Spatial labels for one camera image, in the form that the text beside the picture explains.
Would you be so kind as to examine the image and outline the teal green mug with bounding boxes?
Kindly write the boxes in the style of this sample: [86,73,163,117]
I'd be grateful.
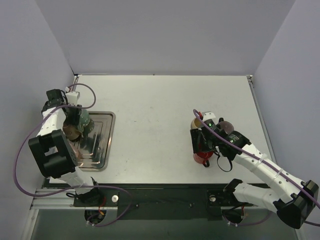
[76,109,95,134]

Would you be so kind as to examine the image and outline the cream mug with blue drips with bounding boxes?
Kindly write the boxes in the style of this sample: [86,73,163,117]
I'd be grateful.
[190,118,203,130]

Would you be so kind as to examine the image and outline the red mug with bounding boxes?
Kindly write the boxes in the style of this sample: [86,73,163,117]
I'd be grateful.
[193,151,213,168]

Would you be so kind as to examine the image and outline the lavender mug with black handle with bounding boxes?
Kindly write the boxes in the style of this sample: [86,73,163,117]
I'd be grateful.
[217,117,234,135]

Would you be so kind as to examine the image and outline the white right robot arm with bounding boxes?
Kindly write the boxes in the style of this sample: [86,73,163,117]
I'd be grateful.
[190,118,319,229]

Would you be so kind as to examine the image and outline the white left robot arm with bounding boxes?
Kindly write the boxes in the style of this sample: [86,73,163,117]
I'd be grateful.
[28,88,104,206]

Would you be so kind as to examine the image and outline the brown striped mug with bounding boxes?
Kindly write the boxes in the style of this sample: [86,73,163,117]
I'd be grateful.
[62,124,82,142]

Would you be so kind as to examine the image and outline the pink mug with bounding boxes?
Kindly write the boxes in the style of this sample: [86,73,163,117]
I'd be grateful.
[69,142,83,163]

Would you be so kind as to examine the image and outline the stainless steel tray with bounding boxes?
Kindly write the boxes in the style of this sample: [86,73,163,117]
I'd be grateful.
[73,111,116,172]

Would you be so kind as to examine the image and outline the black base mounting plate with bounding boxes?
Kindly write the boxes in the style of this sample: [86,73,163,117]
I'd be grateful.
[73,184,246,224]

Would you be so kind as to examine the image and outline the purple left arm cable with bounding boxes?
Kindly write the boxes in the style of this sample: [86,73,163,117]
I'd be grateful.
[12,83,133,228]

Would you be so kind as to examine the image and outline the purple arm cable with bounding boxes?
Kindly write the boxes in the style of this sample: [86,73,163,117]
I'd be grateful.
[192,108,320,227]
[12,83,133,228]

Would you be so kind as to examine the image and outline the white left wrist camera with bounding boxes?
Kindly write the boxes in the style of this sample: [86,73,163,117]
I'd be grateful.
[65,91,80,106]

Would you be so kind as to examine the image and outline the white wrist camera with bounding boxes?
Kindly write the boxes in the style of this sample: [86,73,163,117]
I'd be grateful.
[65,91,80,106]
[201,111,216,122]

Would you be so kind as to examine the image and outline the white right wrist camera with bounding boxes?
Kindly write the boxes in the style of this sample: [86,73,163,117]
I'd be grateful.
[201,111,216,122]

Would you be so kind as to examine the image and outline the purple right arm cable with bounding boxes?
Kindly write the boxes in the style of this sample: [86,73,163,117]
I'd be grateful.
[192,108,320,227]

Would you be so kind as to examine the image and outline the aluminium table edge rail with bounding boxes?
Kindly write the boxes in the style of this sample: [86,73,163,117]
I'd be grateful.
[246,75,277,164]

